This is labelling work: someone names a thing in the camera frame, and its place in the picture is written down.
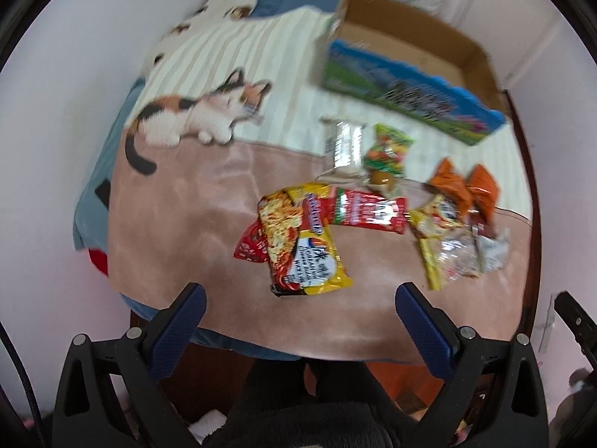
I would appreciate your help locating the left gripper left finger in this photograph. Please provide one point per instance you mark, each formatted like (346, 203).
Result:
(152, 356)

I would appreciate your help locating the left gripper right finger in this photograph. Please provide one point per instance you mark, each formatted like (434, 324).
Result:
(455, 355)

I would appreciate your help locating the yellow clear bread packet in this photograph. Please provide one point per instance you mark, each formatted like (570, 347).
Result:
(449, 257)

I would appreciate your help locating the small red snack packet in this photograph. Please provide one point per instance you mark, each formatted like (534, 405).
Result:
(252, 246)

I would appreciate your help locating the yellow instant noodle packet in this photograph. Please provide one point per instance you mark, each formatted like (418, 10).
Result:
(301, 253)

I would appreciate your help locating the braised egg clear packet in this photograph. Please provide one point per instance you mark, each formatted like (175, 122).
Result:
(383, 183)

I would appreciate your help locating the green bubble gum bag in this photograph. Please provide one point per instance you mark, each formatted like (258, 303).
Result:
(389, 150)

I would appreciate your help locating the white grey snack packet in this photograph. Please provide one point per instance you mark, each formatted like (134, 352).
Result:
(493, 252)

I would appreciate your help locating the dark red brown packet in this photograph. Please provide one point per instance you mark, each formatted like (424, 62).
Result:
(480, 225)

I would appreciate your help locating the yellow panda snack bag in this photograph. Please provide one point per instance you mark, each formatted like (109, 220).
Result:
(435, 219)

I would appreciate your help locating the orange snack packet right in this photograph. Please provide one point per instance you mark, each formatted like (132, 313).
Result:
(485, 191)

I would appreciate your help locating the orange snack packet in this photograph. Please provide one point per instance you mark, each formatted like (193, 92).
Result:
(447, 181)
(485, 191)

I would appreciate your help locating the orange snack packet left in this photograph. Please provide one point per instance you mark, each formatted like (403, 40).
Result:
(447, 181)

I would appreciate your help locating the red long snack packet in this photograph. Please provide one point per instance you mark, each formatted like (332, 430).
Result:
(358, 209)

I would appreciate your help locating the cat print bed blanket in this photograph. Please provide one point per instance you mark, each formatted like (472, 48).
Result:
(183, 222)

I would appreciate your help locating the silver clear snack packet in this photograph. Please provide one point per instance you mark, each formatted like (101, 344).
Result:
(343, 146)

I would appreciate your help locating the milk carton cardboard box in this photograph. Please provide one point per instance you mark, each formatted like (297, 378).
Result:
(393, 55)

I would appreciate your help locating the cat pattern pillow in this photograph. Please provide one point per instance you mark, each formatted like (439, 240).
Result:
(209, 14)

